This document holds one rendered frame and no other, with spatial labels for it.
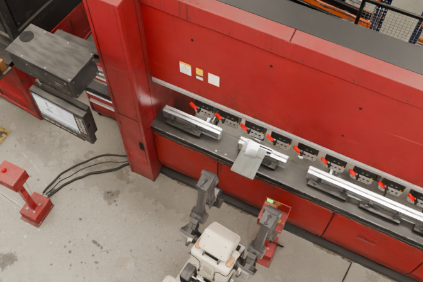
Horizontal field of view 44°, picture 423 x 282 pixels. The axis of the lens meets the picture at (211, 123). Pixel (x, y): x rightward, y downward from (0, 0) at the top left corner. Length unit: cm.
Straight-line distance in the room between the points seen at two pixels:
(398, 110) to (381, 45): 37
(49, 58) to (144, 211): 200
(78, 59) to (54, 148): 212
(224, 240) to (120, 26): 141
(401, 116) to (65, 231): 308
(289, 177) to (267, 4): 150
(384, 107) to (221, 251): 127
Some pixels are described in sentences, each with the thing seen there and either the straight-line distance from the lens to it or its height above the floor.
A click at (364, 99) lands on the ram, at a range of 301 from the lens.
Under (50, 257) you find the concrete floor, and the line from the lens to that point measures 483.
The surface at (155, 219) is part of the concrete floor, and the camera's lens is 477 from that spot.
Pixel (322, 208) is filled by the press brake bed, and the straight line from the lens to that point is 405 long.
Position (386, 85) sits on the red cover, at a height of 224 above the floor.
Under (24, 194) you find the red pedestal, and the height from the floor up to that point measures 44.
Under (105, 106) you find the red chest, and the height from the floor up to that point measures 35.
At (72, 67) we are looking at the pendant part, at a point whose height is 195.
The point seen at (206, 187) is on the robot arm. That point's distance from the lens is 309.
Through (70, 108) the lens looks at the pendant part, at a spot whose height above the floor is 160.
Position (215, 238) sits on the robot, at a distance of 322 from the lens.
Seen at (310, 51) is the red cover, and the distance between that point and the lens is 283.
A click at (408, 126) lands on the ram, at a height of 196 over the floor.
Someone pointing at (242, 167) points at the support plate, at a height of 100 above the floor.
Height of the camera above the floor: 443
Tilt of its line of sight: 59 degrees down
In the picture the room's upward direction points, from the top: 1 degrees clockwise
